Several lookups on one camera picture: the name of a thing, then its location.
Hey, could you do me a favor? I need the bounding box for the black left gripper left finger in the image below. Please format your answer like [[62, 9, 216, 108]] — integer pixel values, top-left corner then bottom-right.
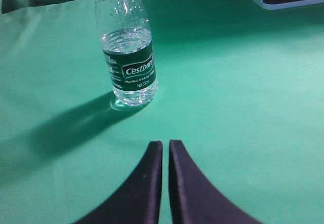
[[76, 141, 163, 223]]

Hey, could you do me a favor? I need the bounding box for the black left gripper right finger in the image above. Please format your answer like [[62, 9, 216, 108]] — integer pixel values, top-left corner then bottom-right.
[[169, 140, 260, 223]]

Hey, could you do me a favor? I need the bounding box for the clear plastic water bottle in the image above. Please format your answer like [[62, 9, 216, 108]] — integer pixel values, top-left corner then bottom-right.
[[95, 0, 158, 106]]

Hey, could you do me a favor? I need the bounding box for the green cloth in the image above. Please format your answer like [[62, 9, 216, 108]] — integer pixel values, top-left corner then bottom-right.
[[1, 0, 323, 223]]

